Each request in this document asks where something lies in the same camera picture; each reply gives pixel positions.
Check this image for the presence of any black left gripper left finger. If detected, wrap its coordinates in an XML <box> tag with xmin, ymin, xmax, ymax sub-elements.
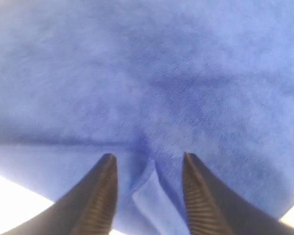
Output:
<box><xmin>6</xmin><ymin>154</ymin><xmax>117</xmax><ymax>235</ymax></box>

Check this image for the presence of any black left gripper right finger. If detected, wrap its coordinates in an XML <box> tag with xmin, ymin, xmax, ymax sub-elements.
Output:
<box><xmin>182</xmin><ymin>153</ymin><xmax>292</xmax><ymax>235</ymax></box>

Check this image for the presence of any blue towel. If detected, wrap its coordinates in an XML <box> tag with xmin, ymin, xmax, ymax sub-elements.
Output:
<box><xmin>0</xmin><ymin>0</ymin><xmax>294</xmax><ymax>235</ymax></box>

